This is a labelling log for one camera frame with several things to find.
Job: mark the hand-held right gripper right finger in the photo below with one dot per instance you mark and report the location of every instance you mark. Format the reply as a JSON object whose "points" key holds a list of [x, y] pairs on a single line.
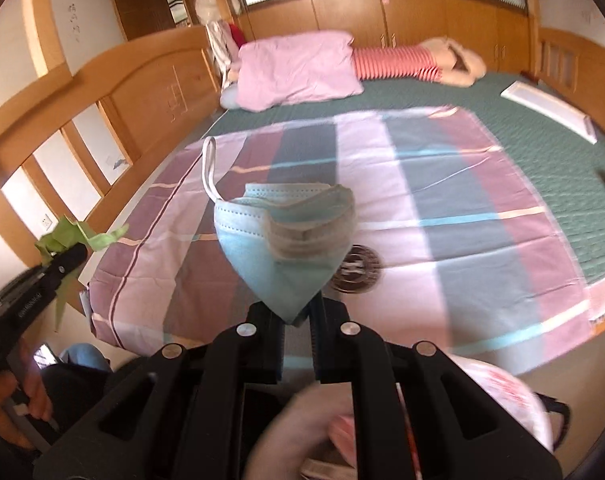
{"points": [[327, 340]]}

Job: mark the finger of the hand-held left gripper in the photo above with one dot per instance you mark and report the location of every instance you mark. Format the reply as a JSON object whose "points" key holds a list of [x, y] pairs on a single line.
{"points": [[70, 262]]}

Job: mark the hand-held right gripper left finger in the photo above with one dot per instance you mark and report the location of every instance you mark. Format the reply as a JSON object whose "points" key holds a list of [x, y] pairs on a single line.
{"points": [[267, 340]]}

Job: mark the green wrapper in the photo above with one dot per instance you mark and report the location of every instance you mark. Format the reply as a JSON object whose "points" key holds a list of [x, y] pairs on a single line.
{"points": [[67, 237]]}

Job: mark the blue face mask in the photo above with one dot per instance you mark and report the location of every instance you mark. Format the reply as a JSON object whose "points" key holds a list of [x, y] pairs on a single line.
{"points": [[262, 255]]}

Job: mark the white red-printed plastic bag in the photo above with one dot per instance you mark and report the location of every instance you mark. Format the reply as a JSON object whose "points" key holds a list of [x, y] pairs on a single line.
{"points": [[502, 400]]}

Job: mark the person's left hand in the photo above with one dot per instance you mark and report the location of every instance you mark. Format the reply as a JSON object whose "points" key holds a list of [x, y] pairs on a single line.
{"points": [[32, 400]]}

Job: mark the person's right hand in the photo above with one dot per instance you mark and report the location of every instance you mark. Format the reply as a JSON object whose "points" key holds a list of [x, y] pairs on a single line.
{"points": [[292, 430]]}

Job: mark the smartphone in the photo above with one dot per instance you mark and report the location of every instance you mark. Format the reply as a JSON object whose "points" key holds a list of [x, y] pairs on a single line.
{"points": [[46, 355]]}

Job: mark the light blue cloth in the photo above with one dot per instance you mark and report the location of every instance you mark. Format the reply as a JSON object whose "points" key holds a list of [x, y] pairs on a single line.
{"points": [[82, 356]]}

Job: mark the person's dark trousers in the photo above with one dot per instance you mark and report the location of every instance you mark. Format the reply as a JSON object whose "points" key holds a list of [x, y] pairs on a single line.
{"points": [[77, 385]]}

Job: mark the checked pink grey bed sheet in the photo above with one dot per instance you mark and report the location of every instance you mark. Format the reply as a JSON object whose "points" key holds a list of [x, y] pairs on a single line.
{"points": [[457, 260]]}

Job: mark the light blue pillow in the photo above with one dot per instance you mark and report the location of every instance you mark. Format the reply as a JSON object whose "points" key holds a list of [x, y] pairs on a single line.
{"points": [[230, 97]]}

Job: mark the small tan plush toy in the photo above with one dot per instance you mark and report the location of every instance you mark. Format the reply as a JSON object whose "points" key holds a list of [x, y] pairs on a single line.
{"points": [[233, 74]]}

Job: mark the white hanging cloth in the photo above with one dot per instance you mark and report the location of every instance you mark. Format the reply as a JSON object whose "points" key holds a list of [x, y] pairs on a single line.
{"points": [[218, 47]]}

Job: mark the dark wooden wardrobe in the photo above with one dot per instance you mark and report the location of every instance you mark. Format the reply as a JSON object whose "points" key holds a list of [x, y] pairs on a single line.
{"points": [[142, 5]]}

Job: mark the pink pillow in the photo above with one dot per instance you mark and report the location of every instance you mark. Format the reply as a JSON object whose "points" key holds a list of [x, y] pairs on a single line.
{"points": [[297, 70]]}

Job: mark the red hanging cloth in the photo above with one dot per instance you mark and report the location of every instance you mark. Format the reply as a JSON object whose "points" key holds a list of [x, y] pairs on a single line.
{"points": [[238, 35]]}

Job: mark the striped plush toy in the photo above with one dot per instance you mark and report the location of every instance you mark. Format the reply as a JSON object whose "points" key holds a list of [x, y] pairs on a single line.
{"points": [[397, 62]]}

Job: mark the white plastic wrapped bundle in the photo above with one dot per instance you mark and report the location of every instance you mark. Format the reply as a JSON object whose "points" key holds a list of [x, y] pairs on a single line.
{"points": [[212, 5]]}

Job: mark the green mattress mat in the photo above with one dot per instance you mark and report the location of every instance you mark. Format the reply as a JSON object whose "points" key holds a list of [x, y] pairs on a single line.
{"points": [[532, 125]]}

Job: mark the white board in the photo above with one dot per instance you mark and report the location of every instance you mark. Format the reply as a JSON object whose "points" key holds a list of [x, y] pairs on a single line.
{"points": [[547, 107]]}

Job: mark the white wall socket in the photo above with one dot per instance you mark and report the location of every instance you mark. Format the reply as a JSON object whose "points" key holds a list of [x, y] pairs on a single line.
{"points": [[46, 220]]}

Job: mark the wooden bunk bed frame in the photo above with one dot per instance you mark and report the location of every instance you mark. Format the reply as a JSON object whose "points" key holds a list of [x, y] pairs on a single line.
{"points": [[147, 80]]}

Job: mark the wooden wall cabinets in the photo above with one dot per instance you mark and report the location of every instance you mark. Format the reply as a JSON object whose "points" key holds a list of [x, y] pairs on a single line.
{"points": [[332, 15]]}

